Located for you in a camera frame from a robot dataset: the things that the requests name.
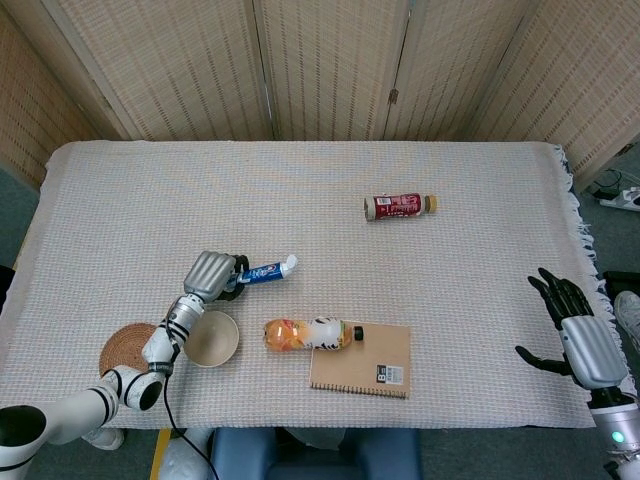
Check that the round woven rattan coaster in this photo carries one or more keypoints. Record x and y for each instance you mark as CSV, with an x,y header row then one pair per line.
x,y
125,345

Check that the white sneaker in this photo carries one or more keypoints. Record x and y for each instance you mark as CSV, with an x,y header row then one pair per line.
x,y
629,312
107,439

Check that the beige bowl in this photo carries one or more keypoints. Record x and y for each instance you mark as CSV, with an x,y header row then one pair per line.
x,y
217,340

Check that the white woven tablecloth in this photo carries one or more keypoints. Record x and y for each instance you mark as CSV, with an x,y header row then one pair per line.
x,y
300,200

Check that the blue white toothpaste tube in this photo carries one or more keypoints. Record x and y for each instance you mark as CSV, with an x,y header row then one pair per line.
x,y
267,272

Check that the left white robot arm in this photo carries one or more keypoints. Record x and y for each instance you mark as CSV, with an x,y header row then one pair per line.
x,y
125,387

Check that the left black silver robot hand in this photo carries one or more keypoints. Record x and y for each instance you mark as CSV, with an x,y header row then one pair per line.
x,y
207,275

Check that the kraft spiral notebook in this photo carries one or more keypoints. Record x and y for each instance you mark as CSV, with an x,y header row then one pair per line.
x,y
365,367

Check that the white power strip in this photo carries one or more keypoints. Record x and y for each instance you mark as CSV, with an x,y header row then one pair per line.
x,y
622,199

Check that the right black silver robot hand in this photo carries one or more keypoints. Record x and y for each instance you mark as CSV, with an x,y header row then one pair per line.
x,y
595,350

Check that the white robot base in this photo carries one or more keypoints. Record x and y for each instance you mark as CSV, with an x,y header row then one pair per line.
x,y
180,462

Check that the orange juice bottle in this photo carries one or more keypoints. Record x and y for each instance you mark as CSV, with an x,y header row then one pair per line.
x,y
305,335

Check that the red label drink bottle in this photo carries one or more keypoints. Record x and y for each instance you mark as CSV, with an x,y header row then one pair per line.
x,y
397,206

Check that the bamboo folding screen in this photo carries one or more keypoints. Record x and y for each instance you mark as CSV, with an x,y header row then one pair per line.
x,y
325,65

